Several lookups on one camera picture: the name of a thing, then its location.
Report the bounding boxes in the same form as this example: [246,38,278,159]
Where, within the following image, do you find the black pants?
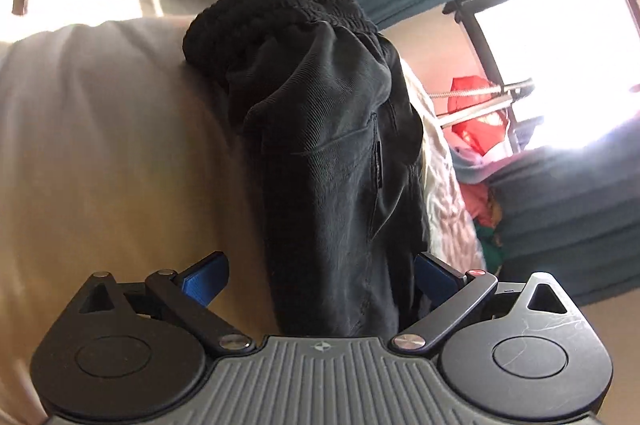
[182,0,430,338]

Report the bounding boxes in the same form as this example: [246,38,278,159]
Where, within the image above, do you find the green garment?
[474,221,503,275]

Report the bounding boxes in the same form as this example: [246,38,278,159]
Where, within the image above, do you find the pink garment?
[459,183,502,229]

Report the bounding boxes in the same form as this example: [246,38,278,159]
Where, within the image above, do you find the pastel tie-dye duvet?
[0,16,486,425]

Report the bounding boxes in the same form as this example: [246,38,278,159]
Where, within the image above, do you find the teal curtain right panel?
[488,119,640,306]

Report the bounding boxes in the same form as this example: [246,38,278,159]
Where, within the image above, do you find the red bag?
[446,75,511,156]

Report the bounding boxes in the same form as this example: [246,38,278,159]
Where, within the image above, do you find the white light stand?
[430,79,535,128]

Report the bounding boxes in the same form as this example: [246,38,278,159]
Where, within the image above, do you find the window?
[442,0,639,152]

